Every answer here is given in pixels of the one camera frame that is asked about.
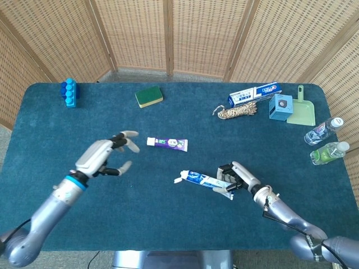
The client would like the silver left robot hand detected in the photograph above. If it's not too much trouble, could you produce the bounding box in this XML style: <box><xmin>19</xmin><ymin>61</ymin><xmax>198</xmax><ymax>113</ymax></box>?
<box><xmin>75</xmin><ymin>130</ymin><xmax>140</xmax><ymax>179</ymax></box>

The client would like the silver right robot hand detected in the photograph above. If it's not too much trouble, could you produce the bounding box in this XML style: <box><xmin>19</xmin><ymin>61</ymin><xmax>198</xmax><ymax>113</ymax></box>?
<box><xmin>212</xmin><ymin>161</ymin><xmax>261</xmax><ymax>197</ymax></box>

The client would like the blue white toothpaste tube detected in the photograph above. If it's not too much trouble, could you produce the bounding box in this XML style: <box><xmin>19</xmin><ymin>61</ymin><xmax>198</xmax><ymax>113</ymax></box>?
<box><xmin>173</xmin><ymin>169</ymin><xmax>235</xmax><ymax>201</ymax></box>

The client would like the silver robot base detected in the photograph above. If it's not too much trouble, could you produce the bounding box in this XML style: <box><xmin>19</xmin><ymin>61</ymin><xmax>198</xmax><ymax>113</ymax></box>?
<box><xmin>112</xmin><ymin>250</ymin><xmax>234</xmax><ymax>269</ymax></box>

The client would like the purple toothpaste tube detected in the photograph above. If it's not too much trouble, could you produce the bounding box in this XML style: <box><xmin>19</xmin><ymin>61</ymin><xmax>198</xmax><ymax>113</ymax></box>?
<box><xmin>146</xmin><ymin>136</ymin><xmax>189</xmax><ymax>153</ymax></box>

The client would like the blue white toothpaste box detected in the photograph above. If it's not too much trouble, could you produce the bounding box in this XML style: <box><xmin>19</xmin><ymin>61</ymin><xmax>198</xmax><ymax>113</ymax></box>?
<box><xmin>227</xmin><ymin>81</ymin><xmax>283</xmax><ymax>108</ymax></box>

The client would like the blue toy building block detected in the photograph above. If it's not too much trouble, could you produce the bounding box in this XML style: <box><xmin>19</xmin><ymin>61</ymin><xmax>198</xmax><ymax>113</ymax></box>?
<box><xmin>60</xmin><ymin>78</ymin><xmax>80</xmax><ymax>108</ymax></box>

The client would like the light blue speaker box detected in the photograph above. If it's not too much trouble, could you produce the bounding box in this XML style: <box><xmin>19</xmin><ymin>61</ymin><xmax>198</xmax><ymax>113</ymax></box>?
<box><xmin>269</xmin><ymin>93</ymin><xmax>294</xmax><ymax>122</ymax></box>

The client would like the green yellow sponge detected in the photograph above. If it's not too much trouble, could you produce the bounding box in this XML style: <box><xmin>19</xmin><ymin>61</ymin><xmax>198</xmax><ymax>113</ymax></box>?
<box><xmin>134</xmin><ymin>85</ymin><xmax>165</xmax><ymax>109</ymax></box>

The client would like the green label drink bottle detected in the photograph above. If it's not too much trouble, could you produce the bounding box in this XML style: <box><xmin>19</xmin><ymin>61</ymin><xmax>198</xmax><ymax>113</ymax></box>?
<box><xmin>309</xmin><ymin>141</ymin><xmax>351</xmax><ymax>166</ymax></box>

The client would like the clear water bottle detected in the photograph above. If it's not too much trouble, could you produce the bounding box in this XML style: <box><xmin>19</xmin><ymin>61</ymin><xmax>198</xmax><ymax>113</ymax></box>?
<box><xmin>303</xmin><ymin>117</ymin><xmax>344</xmax><ymax>146</ymax></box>

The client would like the light green dustpan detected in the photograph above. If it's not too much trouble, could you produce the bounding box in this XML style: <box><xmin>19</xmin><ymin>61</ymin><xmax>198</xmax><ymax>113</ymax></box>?
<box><xmin>286</xmin><ymin>85</ymin><xmax>316</xmax><ymax>126</ymax></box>

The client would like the dark teal table mat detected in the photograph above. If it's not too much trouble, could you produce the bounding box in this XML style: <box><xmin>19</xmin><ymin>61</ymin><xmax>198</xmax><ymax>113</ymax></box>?
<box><xmin>0</xmin><ymin>82</ymin><xmax>359</xmax><ymax>252</ymax></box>

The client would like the woven bamboo folding screen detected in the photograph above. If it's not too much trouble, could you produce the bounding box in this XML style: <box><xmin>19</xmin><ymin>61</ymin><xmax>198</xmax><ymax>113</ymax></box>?
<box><xmin>0</xmin><ymin>0</ymin><xmax>359</xmax><ymax>210</ymax></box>

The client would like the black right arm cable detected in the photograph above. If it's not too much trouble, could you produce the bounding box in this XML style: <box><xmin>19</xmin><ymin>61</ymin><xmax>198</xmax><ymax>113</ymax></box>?
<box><xmin>262</xmin><ymin>203</ymin><xmax>350</xmax><ymax>269</ymax></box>

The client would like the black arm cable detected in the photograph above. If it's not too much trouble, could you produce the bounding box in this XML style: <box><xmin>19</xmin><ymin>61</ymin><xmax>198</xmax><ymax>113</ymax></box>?
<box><xmin>11</xmin><ymin>218</ymin><xmax>32</xmax><ymax>235</ymax></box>
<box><xmin>262</xmin><ymin>203</ymin><xmax>350</xmax><ymax>269</ymax></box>

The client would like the beige rope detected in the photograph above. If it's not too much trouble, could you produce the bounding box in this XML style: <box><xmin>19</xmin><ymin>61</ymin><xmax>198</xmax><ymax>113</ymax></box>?
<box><xmin>212</xmin><ymin>100</ymin><xmax>259</xmax><ymax>120</ymax></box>

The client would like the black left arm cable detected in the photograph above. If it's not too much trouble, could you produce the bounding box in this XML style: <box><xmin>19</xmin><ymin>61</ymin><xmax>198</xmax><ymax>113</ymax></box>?
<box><xmin>11</xmin><ymin>218</ymin><xmax>32</xmax><ymax>235</ymax></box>

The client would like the black floor cable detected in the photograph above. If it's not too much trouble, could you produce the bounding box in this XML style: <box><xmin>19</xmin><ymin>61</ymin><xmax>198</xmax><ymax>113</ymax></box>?
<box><xmin>88</xmin><ymin>251</ymin><xmax>100</xmax><ymax>269</ymax></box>

